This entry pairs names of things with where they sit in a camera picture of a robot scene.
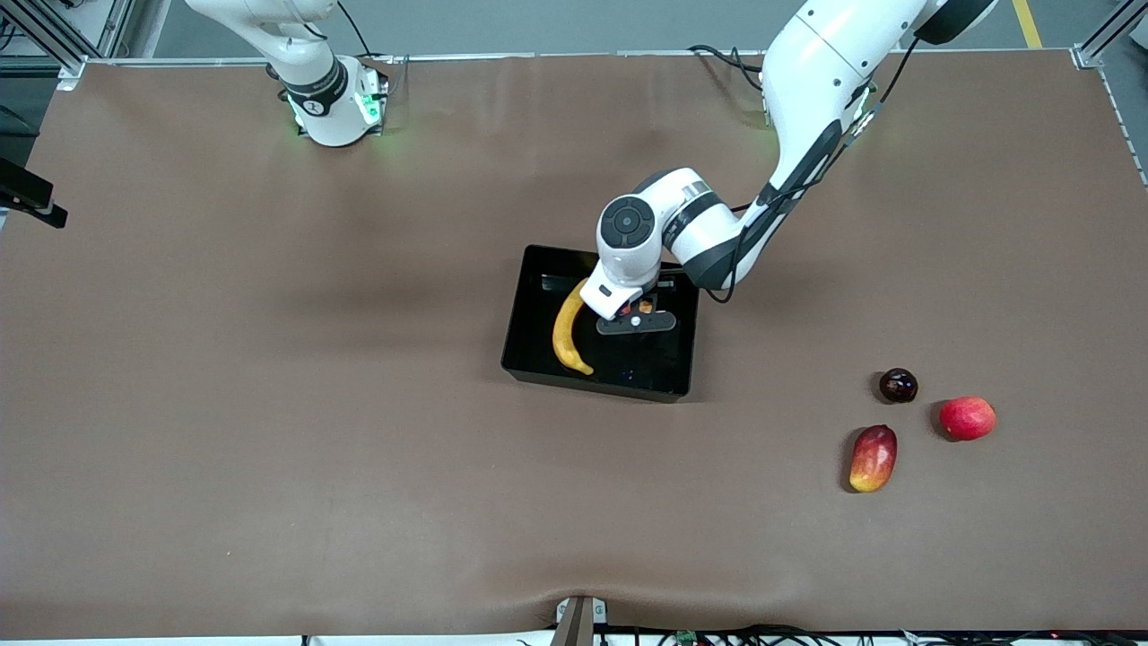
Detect black plastic box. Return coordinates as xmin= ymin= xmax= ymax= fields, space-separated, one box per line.
xmin=500 ymin=244 xmax=700 ymax=403

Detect aluminium frame profile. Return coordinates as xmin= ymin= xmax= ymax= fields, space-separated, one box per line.
xmin=0 ymin=0 xmax=135 ymax=86
xmin=1072 ymin=0 xmax=1148 ymax=68

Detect yellow banana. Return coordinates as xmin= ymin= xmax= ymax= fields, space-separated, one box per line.
xmin=552 ymin=278 xmax=595 ymax=376

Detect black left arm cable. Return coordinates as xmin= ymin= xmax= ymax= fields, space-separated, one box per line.
xmin=713 ymin=36 xmax=920 ymax=306

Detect black base cable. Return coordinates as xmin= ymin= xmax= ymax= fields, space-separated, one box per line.
xmin=686 ymin=43 xmax=772 ymax=101
xmin=334 ymin=0 xmax=378 ymax=59

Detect brown table mat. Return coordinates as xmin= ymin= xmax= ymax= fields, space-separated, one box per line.
xmin=0 ymin=49 xmax=1148 ymax=640

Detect pink red round fruit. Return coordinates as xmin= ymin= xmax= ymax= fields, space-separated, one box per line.
xmin=939 ymin=396 xmax=997 ymax=441

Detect red yellow mango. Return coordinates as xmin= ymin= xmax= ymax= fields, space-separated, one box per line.
xmin=848 ymin=424 xmax=899 ymax=493

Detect grey metal clamp bracket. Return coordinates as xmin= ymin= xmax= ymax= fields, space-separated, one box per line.
xmin=552 ymin=597 xmax=611 ymax=646

